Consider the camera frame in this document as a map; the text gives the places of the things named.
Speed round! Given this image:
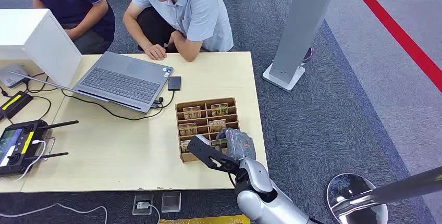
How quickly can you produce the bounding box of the grey open laptop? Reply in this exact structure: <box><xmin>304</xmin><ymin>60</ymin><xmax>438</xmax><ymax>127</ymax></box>
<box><xmin>8</xmin><ymin>51</ymin><xmax>175</xmax><ymax>115</ymax></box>

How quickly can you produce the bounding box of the white box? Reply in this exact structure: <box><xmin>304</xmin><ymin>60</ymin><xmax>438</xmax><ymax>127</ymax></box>
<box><xmin>0</xmin><ymin>8</ymin><xmax>83</xmax><ymax>89</ymax></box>

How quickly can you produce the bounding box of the wooden card holder box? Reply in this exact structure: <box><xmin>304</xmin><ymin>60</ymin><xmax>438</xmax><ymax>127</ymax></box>
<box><xmin>175</xmin><ymin>97</ymin><xmax>241</xmax><ymax>164</ymax></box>

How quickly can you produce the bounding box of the short black phone cable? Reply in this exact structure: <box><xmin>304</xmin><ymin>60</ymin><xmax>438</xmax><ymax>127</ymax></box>
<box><xmin>151</xmin><ymin>90</ymin><xmax>176</xmax><ymax>110</ymax></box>

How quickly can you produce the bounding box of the long black laptop cable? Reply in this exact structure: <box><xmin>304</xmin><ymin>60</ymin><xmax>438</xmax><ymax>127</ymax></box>
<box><xmin>61</xmin><ymin>89</ymin><xmax>164</xmax><ymax>122</ymax></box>

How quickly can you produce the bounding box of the floor power outlet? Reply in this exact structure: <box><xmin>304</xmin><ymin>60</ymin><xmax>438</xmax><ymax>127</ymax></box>
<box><xmin>131</xmin><ymin>193</ymin><xmax>154</xmax><ymax>216</ymax></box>

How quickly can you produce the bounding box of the person's right hand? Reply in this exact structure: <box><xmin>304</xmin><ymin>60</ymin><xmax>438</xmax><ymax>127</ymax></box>
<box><xmin>144</xmin><ymin>43</ymin><xmax>168</xmax><ymax>61</ymax></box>

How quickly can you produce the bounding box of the white controller cable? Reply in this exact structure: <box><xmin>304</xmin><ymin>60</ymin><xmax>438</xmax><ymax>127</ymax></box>
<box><xmin>13</xmin><ymin>139</ymin><xmax>47</xmax><ymax>183</ymax></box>

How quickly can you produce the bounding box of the small black phone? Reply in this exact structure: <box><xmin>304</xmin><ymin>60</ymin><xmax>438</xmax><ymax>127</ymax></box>
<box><xmin>167</xmin><ymin>76</ymin><xmax>182</xmax><ymax>92</ymax></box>

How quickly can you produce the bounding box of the red barrier belt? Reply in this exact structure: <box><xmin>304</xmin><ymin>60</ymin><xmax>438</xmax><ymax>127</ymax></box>
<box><xmin>342</xmin><ymin>0</ymin><xmax>442</xmax><ymax>94</ymax></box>

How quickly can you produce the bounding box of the flat grey device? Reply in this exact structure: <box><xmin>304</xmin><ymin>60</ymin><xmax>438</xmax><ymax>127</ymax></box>
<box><xmin>0</xmin><ymin>64</ymin><xmax>29</xmax><ymax>89</ymax></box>

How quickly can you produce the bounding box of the black device with yellow label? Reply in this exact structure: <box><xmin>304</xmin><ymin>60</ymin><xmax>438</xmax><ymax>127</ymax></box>
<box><xmin>0</xmin><ymin>90</ymin><xmax>34</xmax><ymax>122</ymax></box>

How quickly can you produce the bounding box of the chrome stanchion post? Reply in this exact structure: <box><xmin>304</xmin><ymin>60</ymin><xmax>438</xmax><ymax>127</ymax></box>
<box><xmin>326</xmin><ymin>166</ymin><xmax>442</xmax><ymax>224</ymax></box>

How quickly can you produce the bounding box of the black remote controller with screen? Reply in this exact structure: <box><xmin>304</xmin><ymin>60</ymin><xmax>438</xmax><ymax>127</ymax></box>
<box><xmin>0</xmin><ymin>119</ymin><xmax>80</xmax><ymax>178</ymax></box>

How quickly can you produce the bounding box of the person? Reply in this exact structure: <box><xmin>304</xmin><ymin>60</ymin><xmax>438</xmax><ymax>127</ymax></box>
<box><xmin>0</xmin><ymin>0</ymin><xmax>116</xmax><ymax>55</ymax></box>
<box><xmin>122</xmin><ymin>0</ymin><xmax>235</xmax><ymax>63</ymax></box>

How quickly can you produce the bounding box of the white floor cable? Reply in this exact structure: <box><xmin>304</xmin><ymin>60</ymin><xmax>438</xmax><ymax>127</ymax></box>
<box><xmin>0</xmin><ymin>203</ymin><xmax>109</xmax><ymax>224</ymax></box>

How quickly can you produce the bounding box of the grey floor outlet cover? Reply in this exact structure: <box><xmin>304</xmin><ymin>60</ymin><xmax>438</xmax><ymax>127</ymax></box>
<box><xmin>161</xmin><ymin>191</ymin><xmax>182</xmax><ymax>214</ymax></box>

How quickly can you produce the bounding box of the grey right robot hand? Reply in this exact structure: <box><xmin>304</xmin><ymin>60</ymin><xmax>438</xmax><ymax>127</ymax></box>
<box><xmin>216</xmin><ymin>128</ymin><xmax>257</xmax><ymax>161</ymax></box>

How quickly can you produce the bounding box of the black desk cable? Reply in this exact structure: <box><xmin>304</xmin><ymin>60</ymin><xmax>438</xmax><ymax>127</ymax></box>
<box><xmin>22</xmin><ymin>72</ymin><xmax>59</xmax><ymax>121</ymax></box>

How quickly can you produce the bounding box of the grey kiosk stand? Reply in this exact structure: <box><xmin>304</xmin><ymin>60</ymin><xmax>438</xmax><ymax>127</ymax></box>
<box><xmin>262</xmin><ymin>0</ymin><xmax>343</xmax><ymax>93</ymax></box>

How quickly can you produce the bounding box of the yellow floor strip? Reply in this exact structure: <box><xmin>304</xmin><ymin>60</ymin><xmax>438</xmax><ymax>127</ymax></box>
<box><xmin>158</xmin><ymin>214</ymin><xmax>251</xmax><ymax>224</ymax></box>

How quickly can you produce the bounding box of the white outlet cable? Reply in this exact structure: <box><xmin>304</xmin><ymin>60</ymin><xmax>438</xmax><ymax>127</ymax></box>
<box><xmin>146</xmin><ymin>204</ymin><xmax>162</xmax><ymax>224</ymax></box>

